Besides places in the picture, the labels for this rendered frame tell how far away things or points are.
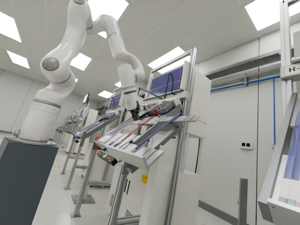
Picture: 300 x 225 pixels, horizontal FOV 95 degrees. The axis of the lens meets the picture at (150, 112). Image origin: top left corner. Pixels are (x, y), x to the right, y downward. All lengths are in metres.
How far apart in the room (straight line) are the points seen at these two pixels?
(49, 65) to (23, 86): 9.16
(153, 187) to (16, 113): 9.30
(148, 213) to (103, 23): 1.10
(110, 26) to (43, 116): 0.61
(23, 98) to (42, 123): 9.05
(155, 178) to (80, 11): 0.98
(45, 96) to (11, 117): 9.00
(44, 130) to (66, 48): 0.43
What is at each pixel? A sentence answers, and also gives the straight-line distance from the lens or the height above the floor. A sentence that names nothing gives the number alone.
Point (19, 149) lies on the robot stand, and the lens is 0.78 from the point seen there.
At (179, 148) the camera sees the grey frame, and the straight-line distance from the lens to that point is 1.28.
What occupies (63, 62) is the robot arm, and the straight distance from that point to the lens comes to 0.82.
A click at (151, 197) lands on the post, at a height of 0.54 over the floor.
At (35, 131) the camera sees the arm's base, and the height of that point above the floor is 0.75.
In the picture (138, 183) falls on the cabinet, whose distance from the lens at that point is 1.34.
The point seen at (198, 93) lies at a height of 1.46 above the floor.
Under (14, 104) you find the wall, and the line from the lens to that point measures 9.84.
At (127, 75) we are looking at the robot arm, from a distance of 0.82.
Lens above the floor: 0.79
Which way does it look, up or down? 14 degrees up
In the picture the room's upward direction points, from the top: 12 degrees clockwise
